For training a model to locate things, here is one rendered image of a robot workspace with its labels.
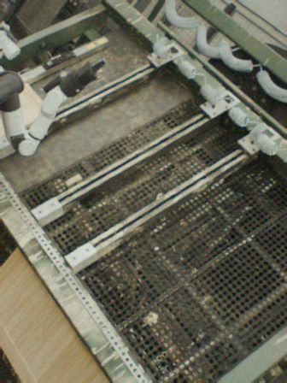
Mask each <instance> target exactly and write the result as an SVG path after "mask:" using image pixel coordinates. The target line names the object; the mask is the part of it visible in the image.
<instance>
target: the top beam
mask: <svg viewBox="0 0 287 383"><path fill-rule="evenodd" d="M101 3H103V4H104V5H105V6H106V7H107V10H108V16H109V17H110V18H111V19H112V20H113V21H114V22H116V23H117V24H118V25H119V26H120V27H121V28H122V29H123V30H124V31H125V32H126V33H127V34H128V35H130V36H131V37H132V38H133V39H134V40H135V41H136V42H138V43H139V44H140V45H141V46H142V47H143V48H144V49H145V50H146V51H148V52H149V53H150V54H151V53H153V52H154V51H153V48H152V46H153V44H154V43H156V34H159V40H160V41H161V38H163V37H164V38H165V35H164V34H163V33H162V31H160V30H159V29H157V28H156V27H155V26H154V25H152V24H151V23H150V22H149V21H148V20H146V19H145V18H144V17H143V16H142V15H141V14H139V13H138V12H137V11H136V10H135V9H134V7H132V6H131V5H130V4H129V3H128V2H127V1H125V0H101ZM160 41H159V42H160ZM181 56H182V62H188V63H189V64H190V65H191V66H192V67H194V68H196V73H197V74H204V76H206V85H211V86H212V89H213V90H214V91H216V90H219V87H221V86H222V87H224V86H223V85H222V84H221V83H220V82H219V81H218V80H216V79H214V78H213V77H212V76H211V75H210V74H209V73H207V72H206V71H205V70H204V69H203V68H202V67H200V66H199V65H198V64H197V63H196V62H194V61H193V59H192V58H191V57H190V56H189V55H186V54H185V53H184V54H182V55H181ZM180 63H181V61H180V56H177V57H175V58H173V59H172V60H171V61H170V62H167V63H166V70H168V71H169V72H170V73H171V74H172V75H173V76H174V77H175V78H176V79H177V80H179V81H180V82H181V83H182V84H183V85H184V86H185V88H186V89H187V90H190V91H191V92H192V93H193V94H194V95H195V96H196V97H197V98H198V99H200V100H201V101H202V102H203V103H206V102H207V101H206V99H204V98H203V96H202V94H201V92H200V90H201V87H202V86H204V76H201V75H196V76H195V77H194V78H192V79H189V78H186V77H185V76H183V75H182V74H181V73H180V72H179V70H178V66H179V64H180ZM233 107H234V108H240V109H241V110H242V111H243V112H244V113H245V114H246V115H249V121H251V122H259V124H261V123H262V124H265V123H264V122H262V120H261V119H260V117H259V116H258V115H257V114H255V113H254V112H253V111H252V110H251V109H250V108H248V107H247V106H245V105H244V104H243V103H241V102H240V103H238V104H236V105H235V106H233ZM231 109H232V107H231V108H229V109H228V110H226V111H225V112H223V113H221V115H220V119H221V120H222V121H223V122H224V123H225V124H226V125H227V126H228V127H229V128H231V129H232V130H233V131H234V132H235V133H236V134H237V135H238V136H239V137H240V138H244V137H245V136H248V135H249V134H250V133H251V132H252V131H253V129H255V128H256V127H257V125H259V124H253V123H249V124H248V125H246V126H245V127H240V126H238V125H237V124H236V123H235V122H233V120H232V119H231V118H230V116H229V112H230V111H231ZM256 129H257V128H256ZM262 134H266V136H268V138H270V137H271V136H273V135H272V134H271V133H270V132H269V131H268V130H267V129H266V130H265V131H263V132H262ZM273 142H276V143H277V147H278V150H282V151H277V153H276V155H271V156H269V155H267V154H266V153H264V152H263V151H261V150H259V153H258V154H259V155H260V156H262V157H263V158H264V159H265V160H266V161H267V162H268V163H269V164H270V165H271V166H273V167H274V168H275V169H277V170H278V171H279V172H280V173H281V174H282V175H283V176H284V177H285V178H286V179H287V150H286V149H287V141H286V140H285V139H284V138H282V137H280V138H278V139H276V140H274V141H273Z"/></svg>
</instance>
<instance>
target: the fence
mask: <svg viewBox="0 0 287 383"><path fill-rule="evenodd" d="M103 38H104V39H105V40H106V42H104V43H102V44H98V43H97V41H98V40H101V39H103ZM103 38H100V39H98V40H96V41H94V42H91V43H89V44H87V45H90V44H94V45H95V46H94V47H92V48H90V49H88V48H87V47H86V46H87V45H85V46H83V47H81V48H79V49H77V50H74V51H73V52H74V53H75V54H76V55H77V56H76V57H74V58H70V59H68V60H67V61H66V62H64V63H62V64H60V65H58V66H56V67H53V68H51V69H49V70H47V71H46V70H45V69H44V68H42V67H39V68H36V69H33V70H32V71H30V72H28V73H26V74H23V75H21V78H22V79H23V81H24V84H26V83H27V84H28V85H30V84H31V83H33V82H35V81H37V80H40V79H42V78H44V77H46V76H49V75H51V74H53V73H55V72H57V71H59V70H61V69H63V68H65V67H68V66H70V65H73V64H74V63H76V62H79V60H81V59H83V58H85V57H87V56H90V55H92V54H94V53H96V52H98V51H99V50H103V49H105V48H107V47H109V41H108V40H107V39H106V38H105V37H103Z"/></svg>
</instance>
